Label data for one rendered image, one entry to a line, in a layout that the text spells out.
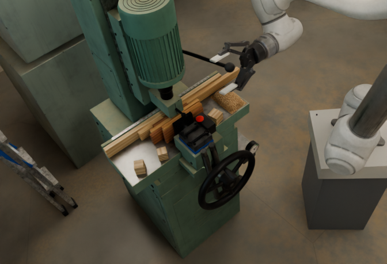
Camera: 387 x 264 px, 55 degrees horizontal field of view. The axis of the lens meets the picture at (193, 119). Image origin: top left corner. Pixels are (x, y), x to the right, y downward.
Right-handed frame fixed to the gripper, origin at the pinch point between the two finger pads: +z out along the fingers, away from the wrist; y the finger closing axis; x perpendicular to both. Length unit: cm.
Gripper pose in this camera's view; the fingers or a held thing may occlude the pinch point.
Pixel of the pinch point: (219, 76)
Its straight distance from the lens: 136.2
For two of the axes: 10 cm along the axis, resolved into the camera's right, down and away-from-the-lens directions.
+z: -7.7, 5.3, -3.6
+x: 5.7, 3.3, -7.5
